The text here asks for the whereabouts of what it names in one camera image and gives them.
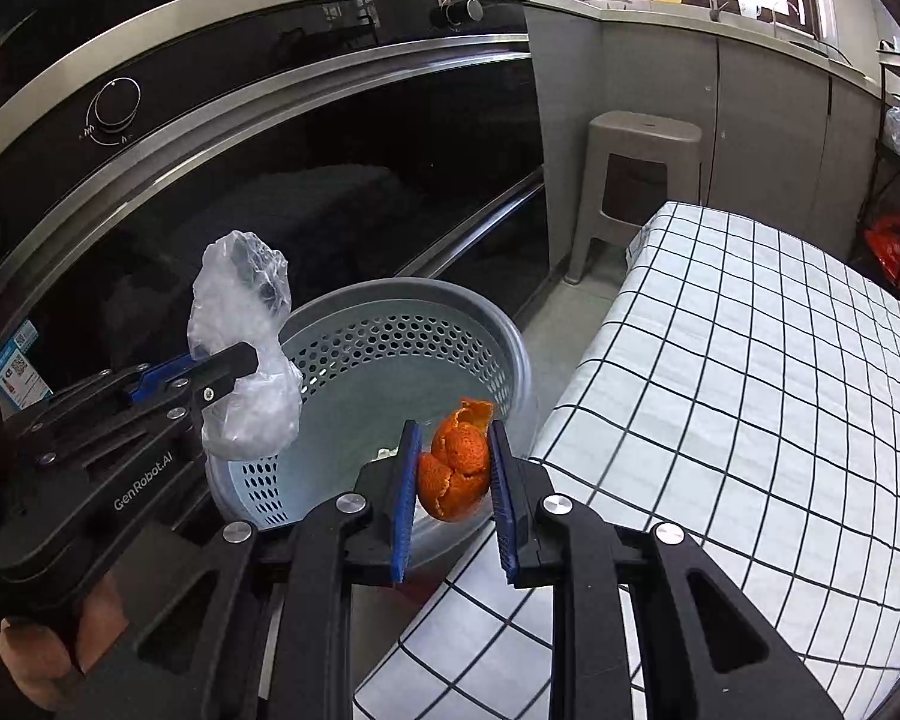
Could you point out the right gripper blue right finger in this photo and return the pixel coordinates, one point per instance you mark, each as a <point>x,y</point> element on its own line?
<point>505,503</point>

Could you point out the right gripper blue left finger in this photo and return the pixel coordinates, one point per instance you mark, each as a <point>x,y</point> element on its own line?
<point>402,499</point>

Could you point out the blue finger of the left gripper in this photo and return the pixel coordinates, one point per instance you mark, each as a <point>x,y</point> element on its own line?
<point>155,378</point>

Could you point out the orange peel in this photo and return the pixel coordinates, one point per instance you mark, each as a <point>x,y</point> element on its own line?
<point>453,475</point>

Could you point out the clear plastic bag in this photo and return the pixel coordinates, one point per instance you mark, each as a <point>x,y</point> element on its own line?
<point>244,352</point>

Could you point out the grey perforated trash basket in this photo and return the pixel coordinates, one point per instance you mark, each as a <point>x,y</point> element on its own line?
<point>335,382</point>

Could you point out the grey kitchen cabinets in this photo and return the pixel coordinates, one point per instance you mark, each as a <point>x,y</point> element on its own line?
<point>787,136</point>

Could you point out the left human hand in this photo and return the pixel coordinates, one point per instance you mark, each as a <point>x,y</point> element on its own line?
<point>43,668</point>

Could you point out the energy label sticker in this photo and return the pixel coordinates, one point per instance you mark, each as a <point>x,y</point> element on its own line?
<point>20,383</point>

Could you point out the oven control knob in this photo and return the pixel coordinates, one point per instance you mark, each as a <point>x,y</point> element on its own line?
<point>112,111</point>

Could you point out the white black grid tablecloth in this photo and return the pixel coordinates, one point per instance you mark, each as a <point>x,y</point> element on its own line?
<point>746,386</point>

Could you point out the black built-in oven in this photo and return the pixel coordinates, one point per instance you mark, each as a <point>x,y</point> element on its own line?
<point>351,135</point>

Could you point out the beige plastic stool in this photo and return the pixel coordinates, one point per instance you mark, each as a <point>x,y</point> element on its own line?
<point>634,163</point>

